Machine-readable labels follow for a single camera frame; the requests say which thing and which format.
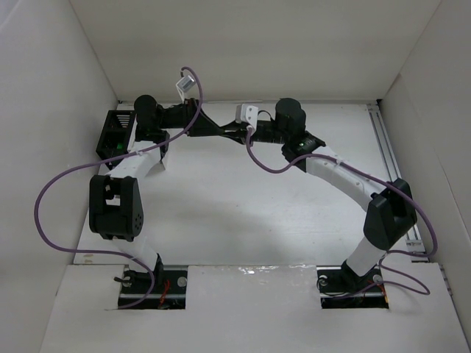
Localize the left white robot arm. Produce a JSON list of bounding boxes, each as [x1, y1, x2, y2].
[[88, 95, 227, 284]]

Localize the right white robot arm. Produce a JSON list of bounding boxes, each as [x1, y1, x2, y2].
[[223, 98, 417, 291]]

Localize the white slatted container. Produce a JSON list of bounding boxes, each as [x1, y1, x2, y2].
[[146, 129, 170, 174]]

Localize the black slatted container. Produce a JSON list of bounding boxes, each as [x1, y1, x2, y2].
[[96, 110, 135, 160]]

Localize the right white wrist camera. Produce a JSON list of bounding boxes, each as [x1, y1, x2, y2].
[[235, 104, 259, 132]]

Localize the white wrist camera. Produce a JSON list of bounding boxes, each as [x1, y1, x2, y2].
[[175, 75, 196, 102], [235, 104, 259, 132]]

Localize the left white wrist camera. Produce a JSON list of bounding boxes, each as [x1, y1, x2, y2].
[[175, 75, 196, 102]]

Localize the aluminium rail right side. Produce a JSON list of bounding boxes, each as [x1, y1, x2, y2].
[[366, 101, 426, 254]]

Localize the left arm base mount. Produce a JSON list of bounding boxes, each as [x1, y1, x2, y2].
[[113, 260, 188, 310]]

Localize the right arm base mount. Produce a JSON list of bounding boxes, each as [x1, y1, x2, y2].
[[316, 266, 389, 310]]

